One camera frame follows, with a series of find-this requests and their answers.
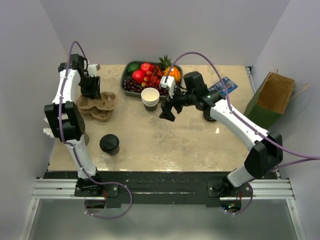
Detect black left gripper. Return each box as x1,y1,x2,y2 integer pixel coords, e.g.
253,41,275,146
78,74,101,100

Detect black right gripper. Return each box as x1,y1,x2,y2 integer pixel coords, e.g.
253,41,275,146
160,83,197,121

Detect pulp cup carrier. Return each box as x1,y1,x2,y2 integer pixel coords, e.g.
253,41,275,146
76,91,116,111

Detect black plastic cup lid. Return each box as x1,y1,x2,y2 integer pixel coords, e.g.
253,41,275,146
99,134,120,149

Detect black paper coffee cup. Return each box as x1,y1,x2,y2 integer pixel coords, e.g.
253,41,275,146
101,146,120,156

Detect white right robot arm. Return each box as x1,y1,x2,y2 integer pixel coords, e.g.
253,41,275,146
159,71,283,197

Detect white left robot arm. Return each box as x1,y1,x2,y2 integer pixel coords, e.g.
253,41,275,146
44,54,104,196

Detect stack of pulp carriers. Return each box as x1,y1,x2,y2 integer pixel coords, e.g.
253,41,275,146
79,107,114,122

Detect stack of paper cups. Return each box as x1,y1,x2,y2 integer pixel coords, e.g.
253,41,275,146
141,87,160,113

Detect red lychee bunch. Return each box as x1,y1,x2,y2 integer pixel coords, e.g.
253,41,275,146
141,70,163,88

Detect dark purple grape bunch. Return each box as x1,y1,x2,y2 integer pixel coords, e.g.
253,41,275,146
122,77,143,94

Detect stack of black lids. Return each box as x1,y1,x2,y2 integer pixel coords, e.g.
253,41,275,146
203,110,216,122

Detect dark grey fruit tray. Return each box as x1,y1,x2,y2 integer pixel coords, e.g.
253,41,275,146
120,59,171,101

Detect orange pineapple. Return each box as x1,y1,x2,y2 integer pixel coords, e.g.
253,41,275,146
158,55,182,84

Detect red apple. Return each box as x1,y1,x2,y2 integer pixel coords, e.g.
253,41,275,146
131,69,146,84
140,62,155,73

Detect green lime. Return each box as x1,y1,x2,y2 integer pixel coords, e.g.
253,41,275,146
127,63,140,75

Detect white wrapped straws bundle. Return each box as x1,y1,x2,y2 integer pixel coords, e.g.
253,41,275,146
43,117,55,139

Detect blue card packet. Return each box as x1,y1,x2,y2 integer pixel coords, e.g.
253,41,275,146
208,77,238,96

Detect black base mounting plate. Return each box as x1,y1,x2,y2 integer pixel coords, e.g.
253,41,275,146
43,171,279,209

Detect brown and green paper bag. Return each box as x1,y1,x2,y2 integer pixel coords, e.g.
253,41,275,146
244,69,310,129

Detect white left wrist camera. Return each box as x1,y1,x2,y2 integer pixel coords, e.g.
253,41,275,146
87,64,101,77

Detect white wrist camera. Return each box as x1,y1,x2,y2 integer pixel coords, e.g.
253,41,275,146
160,75,176,98
87,64,101,77

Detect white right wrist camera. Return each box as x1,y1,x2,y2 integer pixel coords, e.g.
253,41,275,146
160,75,176,98

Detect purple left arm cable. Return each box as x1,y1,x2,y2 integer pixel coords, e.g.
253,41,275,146
57,40,134,221

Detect aluminium frame rail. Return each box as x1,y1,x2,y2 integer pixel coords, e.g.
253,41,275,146
31,178,296,201

